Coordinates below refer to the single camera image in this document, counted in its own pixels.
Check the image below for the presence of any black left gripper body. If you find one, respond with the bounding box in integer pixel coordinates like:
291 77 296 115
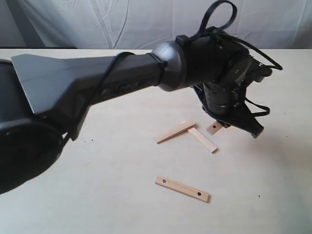
194 82 256 126

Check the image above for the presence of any plain wood strip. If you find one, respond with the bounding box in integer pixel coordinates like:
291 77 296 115
187 127 218 154
155 121 196 144

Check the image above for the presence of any wood strip with holes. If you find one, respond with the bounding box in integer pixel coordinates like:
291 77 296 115
155 176 211 203
206 121 223 135

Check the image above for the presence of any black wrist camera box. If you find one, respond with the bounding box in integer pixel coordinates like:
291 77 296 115
249 59 273 83

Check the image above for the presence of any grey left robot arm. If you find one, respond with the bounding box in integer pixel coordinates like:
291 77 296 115
0 33 263 193

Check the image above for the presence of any white wrinkled backdrop cloth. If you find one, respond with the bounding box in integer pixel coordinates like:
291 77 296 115
0 0 312 49

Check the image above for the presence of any wood strip with holes bottom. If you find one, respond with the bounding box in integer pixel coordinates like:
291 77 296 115
155 176 211 203

